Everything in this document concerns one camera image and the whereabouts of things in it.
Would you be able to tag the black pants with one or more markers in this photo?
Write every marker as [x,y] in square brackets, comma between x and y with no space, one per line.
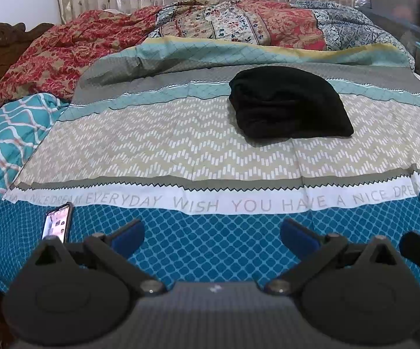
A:
[290,105]

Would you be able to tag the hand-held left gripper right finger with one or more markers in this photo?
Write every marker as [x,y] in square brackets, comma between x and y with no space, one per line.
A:
[297,237]

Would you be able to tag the red floral patchwork quilt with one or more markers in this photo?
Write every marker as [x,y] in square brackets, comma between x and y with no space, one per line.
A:
[86,47]

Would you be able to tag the teal wave-pattern pillow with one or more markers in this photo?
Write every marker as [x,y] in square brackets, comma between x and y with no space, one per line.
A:
[9,134]

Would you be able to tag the black smartphone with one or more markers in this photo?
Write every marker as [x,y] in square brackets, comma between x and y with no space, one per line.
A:
[59,223]

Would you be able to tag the patterned teal and beige bedspread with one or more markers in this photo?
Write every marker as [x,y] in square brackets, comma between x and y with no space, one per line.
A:
[180,152]

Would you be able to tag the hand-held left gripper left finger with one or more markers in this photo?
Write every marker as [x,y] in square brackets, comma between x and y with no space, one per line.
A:
[129,237]

